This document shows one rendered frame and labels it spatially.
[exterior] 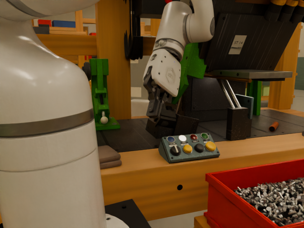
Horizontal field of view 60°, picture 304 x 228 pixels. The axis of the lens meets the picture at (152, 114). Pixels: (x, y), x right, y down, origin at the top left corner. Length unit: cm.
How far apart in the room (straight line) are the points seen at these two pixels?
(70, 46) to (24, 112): 102
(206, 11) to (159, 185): 45
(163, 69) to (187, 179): 30
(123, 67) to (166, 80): 57
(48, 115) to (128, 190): 44
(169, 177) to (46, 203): 45
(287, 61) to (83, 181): 150
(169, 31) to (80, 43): 64
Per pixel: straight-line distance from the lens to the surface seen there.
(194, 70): 94
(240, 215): 54
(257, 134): 104
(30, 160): 29
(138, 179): 68
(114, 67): 121
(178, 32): 73
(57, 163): 29
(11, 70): 29
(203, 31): 72
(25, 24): 38
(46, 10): 30
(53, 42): 129
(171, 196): 73
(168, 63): 69
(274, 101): 171
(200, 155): 73
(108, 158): 68
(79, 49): 129
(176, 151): 70
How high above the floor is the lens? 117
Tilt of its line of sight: 12 degrees down
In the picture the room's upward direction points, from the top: straight up
